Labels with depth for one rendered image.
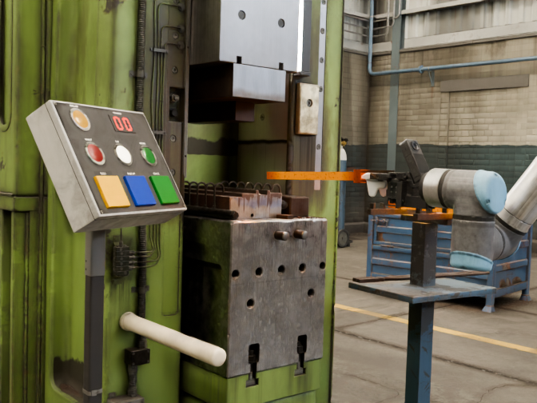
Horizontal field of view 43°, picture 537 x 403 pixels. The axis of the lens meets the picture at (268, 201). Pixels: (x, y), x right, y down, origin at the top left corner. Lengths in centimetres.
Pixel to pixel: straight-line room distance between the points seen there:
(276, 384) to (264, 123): 90
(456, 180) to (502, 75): 882
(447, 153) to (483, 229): 918
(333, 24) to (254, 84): 55
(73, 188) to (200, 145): 108
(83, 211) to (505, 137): 906
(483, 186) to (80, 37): 136
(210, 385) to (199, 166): 82
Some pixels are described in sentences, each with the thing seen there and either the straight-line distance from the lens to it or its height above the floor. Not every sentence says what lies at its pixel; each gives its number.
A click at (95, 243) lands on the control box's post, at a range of 167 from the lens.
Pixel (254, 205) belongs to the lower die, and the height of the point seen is 95.
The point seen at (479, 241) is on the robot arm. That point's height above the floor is 93.
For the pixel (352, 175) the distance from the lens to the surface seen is 178.
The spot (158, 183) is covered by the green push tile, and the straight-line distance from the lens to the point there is 167.
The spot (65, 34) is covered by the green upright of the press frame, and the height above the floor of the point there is 147.
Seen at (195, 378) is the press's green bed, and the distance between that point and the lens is 216.
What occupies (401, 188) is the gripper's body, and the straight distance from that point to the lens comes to 165.
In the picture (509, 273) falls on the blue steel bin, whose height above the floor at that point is 27.
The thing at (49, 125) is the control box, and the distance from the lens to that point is 154.
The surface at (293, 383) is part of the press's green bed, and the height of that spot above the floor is 41.
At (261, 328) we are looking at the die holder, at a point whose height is 60.
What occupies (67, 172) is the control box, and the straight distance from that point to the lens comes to 151.
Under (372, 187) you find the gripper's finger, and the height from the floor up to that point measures 103.
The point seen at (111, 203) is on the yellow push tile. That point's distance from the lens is 149.
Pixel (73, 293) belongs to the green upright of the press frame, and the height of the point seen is 65.
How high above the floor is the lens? 107
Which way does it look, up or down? 3 degrees down
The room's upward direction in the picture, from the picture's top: 2 degrees clockwise
